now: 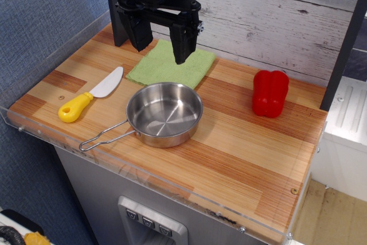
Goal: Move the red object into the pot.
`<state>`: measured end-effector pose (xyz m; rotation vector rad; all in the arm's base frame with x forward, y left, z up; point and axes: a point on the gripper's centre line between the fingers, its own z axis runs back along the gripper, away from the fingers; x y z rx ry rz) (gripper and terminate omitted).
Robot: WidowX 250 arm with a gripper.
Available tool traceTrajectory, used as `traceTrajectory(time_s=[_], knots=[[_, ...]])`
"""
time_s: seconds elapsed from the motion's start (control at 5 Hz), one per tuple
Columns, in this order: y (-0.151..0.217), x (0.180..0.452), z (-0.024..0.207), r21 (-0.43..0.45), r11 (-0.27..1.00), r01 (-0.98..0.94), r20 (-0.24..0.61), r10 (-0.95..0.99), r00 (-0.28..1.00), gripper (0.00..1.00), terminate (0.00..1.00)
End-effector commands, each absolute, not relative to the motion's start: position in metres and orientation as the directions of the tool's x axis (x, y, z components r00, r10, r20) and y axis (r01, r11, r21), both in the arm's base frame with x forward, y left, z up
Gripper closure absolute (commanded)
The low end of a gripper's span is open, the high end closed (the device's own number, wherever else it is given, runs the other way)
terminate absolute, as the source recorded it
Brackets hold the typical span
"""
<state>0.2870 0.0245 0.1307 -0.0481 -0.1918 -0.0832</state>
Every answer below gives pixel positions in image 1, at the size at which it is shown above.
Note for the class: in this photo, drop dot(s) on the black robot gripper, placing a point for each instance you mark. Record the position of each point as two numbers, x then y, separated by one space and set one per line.
180 16

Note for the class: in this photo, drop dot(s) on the red toy bell pepper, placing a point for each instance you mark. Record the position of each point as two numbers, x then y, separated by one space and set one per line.
270 89

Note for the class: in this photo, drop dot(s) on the yellow object bottom left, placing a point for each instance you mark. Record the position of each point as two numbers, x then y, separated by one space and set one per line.
35 238

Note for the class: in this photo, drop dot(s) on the green folded cloth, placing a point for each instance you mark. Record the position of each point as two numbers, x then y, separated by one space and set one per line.
159 66

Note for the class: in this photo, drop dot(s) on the grey cabinet with dispenser panel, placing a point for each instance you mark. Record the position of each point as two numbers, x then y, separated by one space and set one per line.
121 210

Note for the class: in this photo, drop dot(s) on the white ribbed appliance at right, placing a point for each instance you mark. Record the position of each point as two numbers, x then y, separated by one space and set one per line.
340 160

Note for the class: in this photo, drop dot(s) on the dark left vertical post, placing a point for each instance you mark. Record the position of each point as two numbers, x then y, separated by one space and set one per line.
119 33

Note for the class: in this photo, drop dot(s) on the dark vertical post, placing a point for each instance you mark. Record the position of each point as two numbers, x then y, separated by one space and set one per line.
343 56
119 33

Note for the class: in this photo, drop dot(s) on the stainless steel pot with handle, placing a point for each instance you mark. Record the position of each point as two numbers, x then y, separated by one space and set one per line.
161 115

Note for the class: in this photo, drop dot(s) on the yellow-handled toy knife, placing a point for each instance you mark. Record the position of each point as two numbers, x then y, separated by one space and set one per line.
71 110

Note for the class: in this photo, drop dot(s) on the clear acrylic guard rail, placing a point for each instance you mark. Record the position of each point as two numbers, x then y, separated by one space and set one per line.
247 171

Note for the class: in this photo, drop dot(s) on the dark right vertical post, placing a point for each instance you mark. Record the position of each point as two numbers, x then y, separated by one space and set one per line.
343 56

